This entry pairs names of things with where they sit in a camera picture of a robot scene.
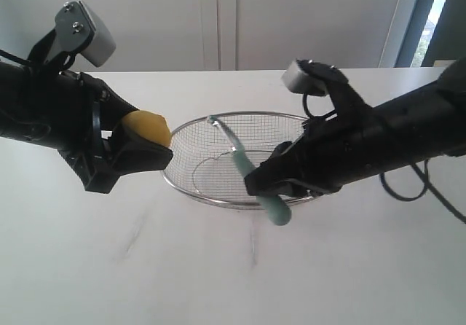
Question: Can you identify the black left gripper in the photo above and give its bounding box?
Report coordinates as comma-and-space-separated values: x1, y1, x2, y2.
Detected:
39, 71, 173, 194

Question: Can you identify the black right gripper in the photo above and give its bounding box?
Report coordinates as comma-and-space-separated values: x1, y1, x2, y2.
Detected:
244, 109, 397, 198

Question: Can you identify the teal handled peeler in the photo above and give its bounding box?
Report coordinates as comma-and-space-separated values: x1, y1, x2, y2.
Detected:
206, 115, 291, 226

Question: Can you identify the yellow lemon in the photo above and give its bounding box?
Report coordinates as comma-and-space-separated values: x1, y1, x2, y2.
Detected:
111, 110, 171, 148

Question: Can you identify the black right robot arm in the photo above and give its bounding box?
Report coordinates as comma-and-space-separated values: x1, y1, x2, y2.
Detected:
245, 59, 465, 197

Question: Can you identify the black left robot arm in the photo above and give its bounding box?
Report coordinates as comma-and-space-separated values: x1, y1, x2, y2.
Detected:
1, 63, 173, 194

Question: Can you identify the oval metal wire basket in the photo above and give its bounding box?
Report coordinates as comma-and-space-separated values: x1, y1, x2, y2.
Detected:
162, 111, 305, 211

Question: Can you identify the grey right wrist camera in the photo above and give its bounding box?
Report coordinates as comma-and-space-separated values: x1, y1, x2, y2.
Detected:
281, 59, 349, 97

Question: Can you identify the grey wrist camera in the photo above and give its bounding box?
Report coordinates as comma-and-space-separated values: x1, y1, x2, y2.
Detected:
281, 59, 349, 97
55, 1, 116, 67

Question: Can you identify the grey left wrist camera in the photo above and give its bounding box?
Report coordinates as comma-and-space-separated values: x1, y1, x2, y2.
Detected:
55, 1, 116, 67

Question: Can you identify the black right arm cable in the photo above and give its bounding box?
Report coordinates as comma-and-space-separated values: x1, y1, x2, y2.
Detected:
378, 157, 466, 226

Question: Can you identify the black left camera cable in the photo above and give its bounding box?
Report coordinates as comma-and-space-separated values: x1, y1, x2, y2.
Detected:
0, 49, 30, 67

